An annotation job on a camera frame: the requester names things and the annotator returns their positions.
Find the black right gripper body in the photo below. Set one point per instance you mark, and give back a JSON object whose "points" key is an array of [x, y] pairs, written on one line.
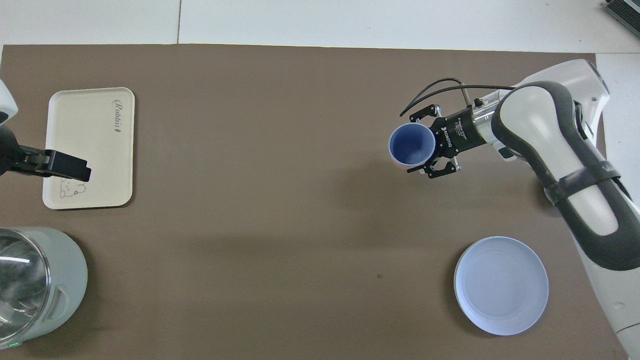
{"points": [[457, 132]]}

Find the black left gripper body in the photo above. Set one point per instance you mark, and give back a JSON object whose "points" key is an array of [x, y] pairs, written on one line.
{"points": [[7, 150]]}

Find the blue cup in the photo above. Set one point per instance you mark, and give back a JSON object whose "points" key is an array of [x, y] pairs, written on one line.
{"points": [[410, 145]]}

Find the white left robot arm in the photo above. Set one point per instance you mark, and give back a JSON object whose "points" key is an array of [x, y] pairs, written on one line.
{"points": [[6, 102]]}

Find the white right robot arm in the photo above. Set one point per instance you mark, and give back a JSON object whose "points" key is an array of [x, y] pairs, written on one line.
{"points": [[550, 130]]}

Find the cream rabbit print tray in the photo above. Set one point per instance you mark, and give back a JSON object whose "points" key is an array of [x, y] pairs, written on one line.
{"points": [[85, 125]]}

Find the pale blue plate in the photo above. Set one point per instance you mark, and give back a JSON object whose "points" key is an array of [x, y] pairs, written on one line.
{"points": [[500, 285]]}

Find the glass pot lid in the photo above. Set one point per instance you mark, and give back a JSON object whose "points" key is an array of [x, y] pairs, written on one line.
{"points": [[20, 290]]}

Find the brown table mat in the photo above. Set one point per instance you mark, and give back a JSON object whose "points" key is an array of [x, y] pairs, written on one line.
{"points": [[275, 200]]}

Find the grey ribbed device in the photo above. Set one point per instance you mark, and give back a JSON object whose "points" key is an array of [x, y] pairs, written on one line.
{"points": [[627, 7]]}

